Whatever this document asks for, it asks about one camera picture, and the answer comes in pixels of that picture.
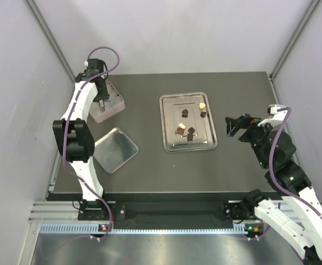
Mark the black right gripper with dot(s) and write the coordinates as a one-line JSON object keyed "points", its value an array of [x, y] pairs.
{"points": [[245, 121]]}

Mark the pink chocolate tin box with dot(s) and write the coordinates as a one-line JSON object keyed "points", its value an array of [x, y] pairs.
{"points": [[113, 105]]}

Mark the steel serving tray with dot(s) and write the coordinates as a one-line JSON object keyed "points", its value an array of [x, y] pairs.
{"points": [[171, 106]]}

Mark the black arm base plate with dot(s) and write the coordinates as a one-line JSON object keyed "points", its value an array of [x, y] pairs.
{"points": [[120, 211]]}

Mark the cream heart chocolate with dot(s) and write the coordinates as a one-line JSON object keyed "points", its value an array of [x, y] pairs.
{"points": [[202, 107]]}

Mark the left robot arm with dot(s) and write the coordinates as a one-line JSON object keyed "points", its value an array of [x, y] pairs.
{"points": [[76, 144]]}

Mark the left aluminium corner post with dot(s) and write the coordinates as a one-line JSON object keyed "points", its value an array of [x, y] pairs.
{"points": [[44, 27]]}

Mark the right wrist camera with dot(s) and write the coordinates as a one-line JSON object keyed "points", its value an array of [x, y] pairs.
{"points": [[274, 109]]}

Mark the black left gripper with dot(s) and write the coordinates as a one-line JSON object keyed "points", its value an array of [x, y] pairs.
{"points": [[104, 95]]}

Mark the right aluminium corner post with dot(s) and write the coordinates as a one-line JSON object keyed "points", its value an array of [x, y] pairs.
{"points": [[303, 22]]}

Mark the silver tin lid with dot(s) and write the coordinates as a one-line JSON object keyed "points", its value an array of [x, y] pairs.
{"points": [[114, 149]]}

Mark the dark ridged chocolate square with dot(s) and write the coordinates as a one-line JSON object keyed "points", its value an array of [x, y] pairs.
{"points": [[191, 130]]}

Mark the aluminium corner post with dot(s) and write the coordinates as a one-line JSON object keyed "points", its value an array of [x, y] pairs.
{"points": [[303, 22], [44, 27]]}

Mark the grey slotted cable duct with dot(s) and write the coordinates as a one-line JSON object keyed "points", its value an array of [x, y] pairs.
{"points": [[100, 229]]}

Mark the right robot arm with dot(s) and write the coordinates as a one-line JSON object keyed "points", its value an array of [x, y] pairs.
{"points": [[274, 150]]}

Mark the dark rounded triangle chocolate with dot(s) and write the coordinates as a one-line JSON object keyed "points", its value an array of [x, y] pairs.
{"points": [[185, 113]]}

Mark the steel tongs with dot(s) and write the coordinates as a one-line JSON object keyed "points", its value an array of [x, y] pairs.
{"points": [[102, 105]]}

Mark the milk chocolate block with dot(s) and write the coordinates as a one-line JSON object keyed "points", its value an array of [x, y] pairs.
{"points": [[180, 131]]}

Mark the aluminium frame rail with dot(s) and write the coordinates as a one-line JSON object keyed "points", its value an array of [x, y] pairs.
{"points": [[65, 211]]}

